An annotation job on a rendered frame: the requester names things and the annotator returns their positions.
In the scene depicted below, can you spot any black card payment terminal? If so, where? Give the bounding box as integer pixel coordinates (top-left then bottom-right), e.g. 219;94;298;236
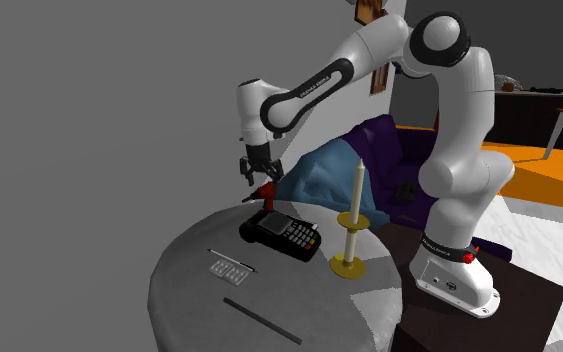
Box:
238;208;323;263

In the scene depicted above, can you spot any dark sideboard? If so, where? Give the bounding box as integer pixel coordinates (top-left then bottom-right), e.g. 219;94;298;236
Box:
484;72;563;153

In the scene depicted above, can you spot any black and silver pen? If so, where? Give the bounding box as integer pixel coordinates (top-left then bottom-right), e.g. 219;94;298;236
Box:
206;248;259;274

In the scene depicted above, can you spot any cream candle in yellow holder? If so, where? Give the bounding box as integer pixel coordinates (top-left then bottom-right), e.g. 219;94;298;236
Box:
329;158;371;282

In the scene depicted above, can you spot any black remote control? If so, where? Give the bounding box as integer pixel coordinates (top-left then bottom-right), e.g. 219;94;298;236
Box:
394;181;419;203

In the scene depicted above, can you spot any grey blister pack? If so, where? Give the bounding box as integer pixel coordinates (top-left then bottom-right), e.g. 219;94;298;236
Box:
208;259;251;288

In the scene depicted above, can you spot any dark grey rod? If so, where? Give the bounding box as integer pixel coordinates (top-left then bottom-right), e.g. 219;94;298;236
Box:
222;297;304;346

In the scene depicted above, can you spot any blue blanket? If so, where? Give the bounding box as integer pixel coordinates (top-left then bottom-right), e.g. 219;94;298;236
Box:
274;137;390;228

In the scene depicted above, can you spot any round grey table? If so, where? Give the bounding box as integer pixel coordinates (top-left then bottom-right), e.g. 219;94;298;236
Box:
146;198;404;352

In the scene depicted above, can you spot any dark robot stand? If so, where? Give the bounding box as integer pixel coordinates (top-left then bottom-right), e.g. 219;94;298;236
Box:
373;223;563;352

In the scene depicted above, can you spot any brown framed wall picture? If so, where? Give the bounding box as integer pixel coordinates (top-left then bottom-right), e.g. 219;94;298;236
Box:
369;62;391;97
352;0;390;27

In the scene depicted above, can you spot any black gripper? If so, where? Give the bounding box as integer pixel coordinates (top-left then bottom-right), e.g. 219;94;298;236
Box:
239;142;286;187

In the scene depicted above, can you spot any red power drill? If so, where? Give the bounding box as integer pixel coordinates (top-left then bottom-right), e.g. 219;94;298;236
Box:
241;181;278;212

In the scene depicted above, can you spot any orange rug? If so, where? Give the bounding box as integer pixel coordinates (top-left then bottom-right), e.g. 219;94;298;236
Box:
395;124;563;214

